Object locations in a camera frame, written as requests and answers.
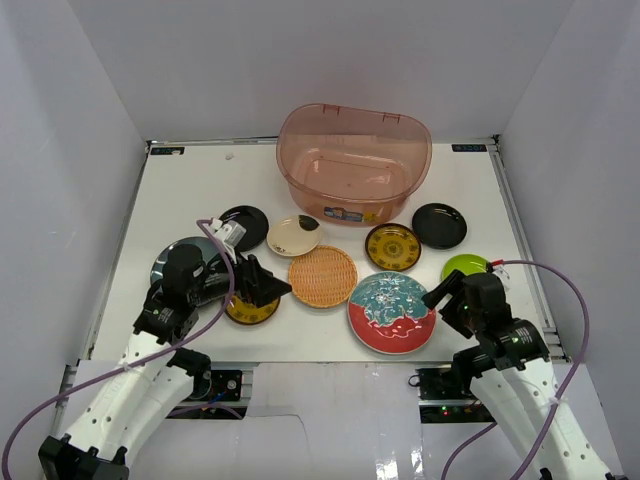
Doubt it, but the blue-grey glazed plate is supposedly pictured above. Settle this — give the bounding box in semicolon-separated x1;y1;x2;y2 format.
147;237;219;296

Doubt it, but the red and teal floral plate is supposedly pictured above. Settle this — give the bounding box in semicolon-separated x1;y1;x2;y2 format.
347;272;437;355

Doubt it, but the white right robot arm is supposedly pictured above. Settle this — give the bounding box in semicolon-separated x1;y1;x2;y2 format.
422;270;615;479

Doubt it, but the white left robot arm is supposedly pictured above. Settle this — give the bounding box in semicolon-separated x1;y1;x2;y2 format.
38;244;292;479

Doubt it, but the pink translucent plastic bin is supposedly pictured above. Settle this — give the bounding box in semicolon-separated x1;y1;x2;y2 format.
276;103;432;227

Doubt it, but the lime green plate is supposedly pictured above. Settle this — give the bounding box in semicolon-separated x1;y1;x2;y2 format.
440;253;496;281

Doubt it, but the yellow patterned plate left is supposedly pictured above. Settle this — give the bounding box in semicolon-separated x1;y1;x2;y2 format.
225;296;280;326

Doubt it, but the yellow patterned plate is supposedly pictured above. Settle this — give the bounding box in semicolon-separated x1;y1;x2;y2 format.
365;223;422;272
225;296;280;326

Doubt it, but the woven bamboo tray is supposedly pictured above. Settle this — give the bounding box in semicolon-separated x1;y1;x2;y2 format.
288;245;358;309

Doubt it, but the cream plate with black spot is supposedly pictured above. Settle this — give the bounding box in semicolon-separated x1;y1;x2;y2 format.
266;214;322;257

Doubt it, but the black plate right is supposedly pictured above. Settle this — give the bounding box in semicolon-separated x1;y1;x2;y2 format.
411;203;468;250

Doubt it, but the black plate left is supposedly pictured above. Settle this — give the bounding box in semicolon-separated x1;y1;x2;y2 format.
220;205;269;253

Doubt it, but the yellow patterned plate right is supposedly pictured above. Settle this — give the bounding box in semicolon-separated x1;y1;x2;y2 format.
365;223;422;272

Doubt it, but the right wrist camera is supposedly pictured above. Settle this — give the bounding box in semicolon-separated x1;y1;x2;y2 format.
487;260;511;291

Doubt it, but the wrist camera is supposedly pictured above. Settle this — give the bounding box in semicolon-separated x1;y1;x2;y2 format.
209;218;246;250
487;260;511;291

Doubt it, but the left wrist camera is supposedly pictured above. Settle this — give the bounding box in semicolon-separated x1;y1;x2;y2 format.
209;218;246;250

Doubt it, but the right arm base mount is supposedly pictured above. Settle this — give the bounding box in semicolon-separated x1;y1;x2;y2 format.
407;367;494;425

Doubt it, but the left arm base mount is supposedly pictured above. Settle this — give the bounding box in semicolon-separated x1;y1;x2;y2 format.
168;370;248;420

